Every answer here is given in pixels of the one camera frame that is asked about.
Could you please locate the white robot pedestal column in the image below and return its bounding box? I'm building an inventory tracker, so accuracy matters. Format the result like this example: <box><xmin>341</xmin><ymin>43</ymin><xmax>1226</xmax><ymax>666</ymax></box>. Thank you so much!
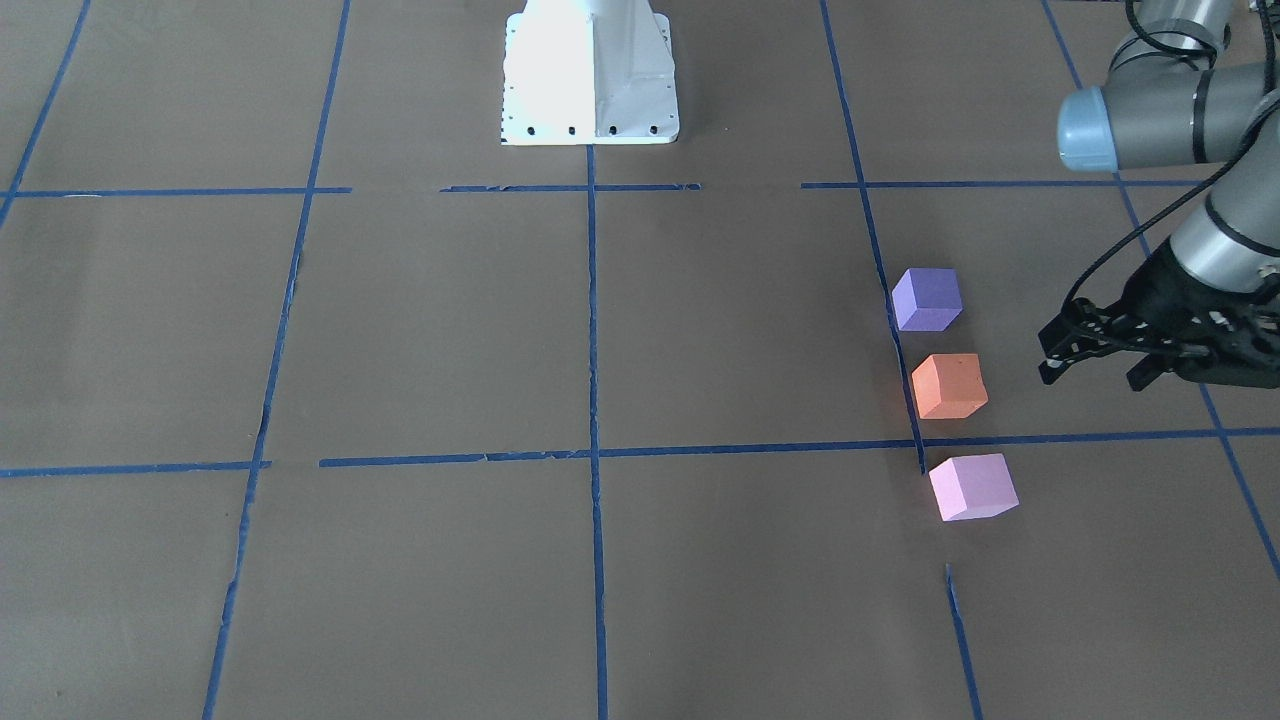
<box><xmin>499</xmin><ymin>1</ymin><xmax>681</xmax><ymax>146</ymax></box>

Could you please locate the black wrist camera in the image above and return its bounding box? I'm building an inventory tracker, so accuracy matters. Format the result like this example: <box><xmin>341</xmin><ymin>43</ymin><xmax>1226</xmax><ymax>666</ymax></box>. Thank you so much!
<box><xmin>1037</xmin><ymin>299</ymin><xmax>1143</xmax><ymax>386</ymax></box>

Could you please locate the pink foam block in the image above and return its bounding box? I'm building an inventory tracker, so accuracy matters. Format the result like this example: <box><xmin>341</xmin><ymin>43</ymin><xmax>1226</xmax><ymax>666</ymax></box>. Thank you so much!
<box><xmin>927</xmin><ymin>454</ymin><xmax>1020</xmax><ymax>521</ymax></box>

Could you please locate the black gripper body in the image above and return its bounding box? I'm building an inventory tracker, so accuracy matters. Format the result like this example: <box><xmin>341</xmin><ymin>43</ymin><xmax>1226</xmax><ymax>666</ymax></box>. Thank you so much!
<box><xmin>1117</xmin><ymin>243</ymin><xmax>1279</xmax><ymax>391</ymax></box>

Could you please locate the purple foam block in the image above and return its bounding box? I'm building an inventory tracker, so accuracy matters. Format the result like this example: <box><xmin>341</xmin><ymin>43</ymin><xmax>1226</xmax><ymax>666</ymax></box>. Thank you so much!
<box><xmin>890</xmin><ymin>266</ymin><xmax>965</xmax><ymax>332</ymax></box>

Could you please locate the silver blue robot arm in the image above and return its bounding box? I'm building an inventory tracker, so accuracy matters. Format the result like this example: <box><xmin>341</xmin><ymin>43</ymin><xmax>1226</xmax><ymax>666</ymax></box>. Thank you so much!
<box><xmin>1038</xmin><ymin>1</ymin><xmax>1279</xmax><ymax>391</ymax></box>

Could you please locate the orange foam block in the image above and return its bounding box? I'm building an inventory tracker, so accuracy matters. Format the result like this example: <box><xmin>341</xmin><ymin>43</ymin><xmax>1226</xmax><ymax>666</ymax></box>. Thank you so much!
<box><xmin>910</xmin><ymin>354</ymin><xmax>989</xmax><ymax>420</ymax></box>

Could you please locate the brown paper table cover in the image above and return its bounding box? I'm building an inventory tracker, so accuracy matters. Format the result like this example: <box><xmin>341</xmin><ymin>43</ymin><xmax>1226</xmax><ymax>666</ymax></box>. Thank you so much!
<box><xmin>3</xmin><ymin>1</ymin><xmax>1277</xmax><ymax>719</ymax></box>

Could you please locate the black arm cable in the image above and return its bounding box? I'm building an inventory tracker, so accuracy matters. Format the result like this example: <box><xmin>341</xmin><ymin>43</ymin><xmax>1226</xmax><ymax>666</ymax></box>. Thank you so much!
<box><xmin>1060</xmin><ymin>0</ymin><xmax>1280</xmax><ymax>311</ymax></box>

